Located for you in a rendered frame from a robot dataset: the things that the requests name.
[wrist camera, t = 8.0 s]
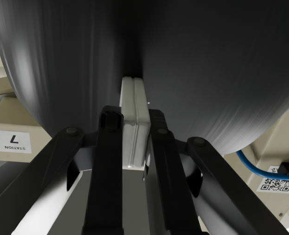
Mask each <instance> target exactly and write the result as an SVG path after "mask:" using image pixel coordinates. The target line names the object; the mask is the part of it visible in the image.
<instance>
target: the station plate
mask: <svg viewBox="0 0 289 235"><path fill-rule="evenodd" d="M0 151H1V152H19V153H31V144H30V136H29V133H28V132H17V131H1V130H0Z"/></svg>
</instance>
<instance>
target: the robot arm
mask: <svg viewBox="0 0 289 235"><path fill-rule="evenodd" d="M144 163H145V166H144ZM128 166H132V168H142V167H144V174H143V179H142V181H144V180H145V188H146V197H147V208H148V218H149V228H150V235H289V231H288V230H287V229H286V228H285V227H284V226H283V225H282V224H281V223H280V222H279V220H278V219H277V218H276V217H275V216H274V215H273V214H272V213H271V211H270V210H269V209H268V208H267V207H266V206H265V205H264V203H263V202H262V201H261V200H260V199H259V198H258V197H257V195H256V194H255V193H254V192H253V191H252V190H251V189H250V188H249V186H248V185H247V184H246V183H245V182H244V181H243V180H242V178H241V177H240V176H239V175H238V174H237V173H236V172H235V170H234V169H233V168H232V167H231V166H230V165H229V164H228V163H227V162H226V161H225V160H224V158H223V157H222V156H221V155H220V154H219V153H218V152H217V150H216V149H215V148H214V147H213V146H212V145H211V144H210V142H208V141H207V140H206V139H203V138H201V137H190V138H188V140H187V142H183V141H180V140H177V139H175V138H174V134H173V133H172V132H171V131H170V130H168V127H167V124H166V120H165V116H164V113H163V112H162V111H161V110H155V109H149V108H148V105H147V100H146V94H145V87H144V82H143V79H142V78H138V77H135V78H131V77H130V76H124V77H123V79H122V88H121V96H120V105H119V106H110V105H106V106H104V107H103V108H102V112H101V113H100V114H99V125H98V130H97V131H95V132H93V133H87V134H85V132H84V130H82V129H81V128H78V127H73V126H71V127H70V126H69V127H65V128H62V129H61V130H59V131H58V132H57V134H56V135H55V136H54V137H53V138H52V139H51V140H50V141H49V142H48V143H47V144H46V145H45V147H44V148H43V149H42V150H41V151H40V152H39V153H38V154H37V155H36V156H35V157H34V159H33V160H32V161H31V162H30V163H29V164H28V165H27V166H26V167H25V168H24V169H23V170H22V172H21V173H20V174H19V175H18V176H17V177H16V178H15V179H14V180H13V181H12V182H11V184H10V185H9V186H8V187H7V188H6V189H5V190H4V191H3V192H2V193H1V194H0V235H47V234H48V232H49V230H50V229H51V227H52V225H53V224H54V222H55V220H56V219H57V217H58V215H59V213H60V212H61V210H62V208H63V207H64V205H65V203H66V202H67V200H68V198H69V197H70V195H71V193H72V192H73V190H74V188H75V187H76V185H77V183H78V181H79V180H80V178H81V176H82V174H83V171H88V170H92V173H91V179H90V185H89V194H88V200H87V206H86V213H85V219H84V225H83V227H82V232H81V235H124V228H123V167H128ZM196 212H197V213H198V215H199V216H200V218H201V220H202V221H203V223H204V225H205V227H206V228H207V230H208V232H209V233H210V234H209V233H208V232H204V231H202V230H201V227H200V223H199V219H198V216H197V213H196Z"/></svg>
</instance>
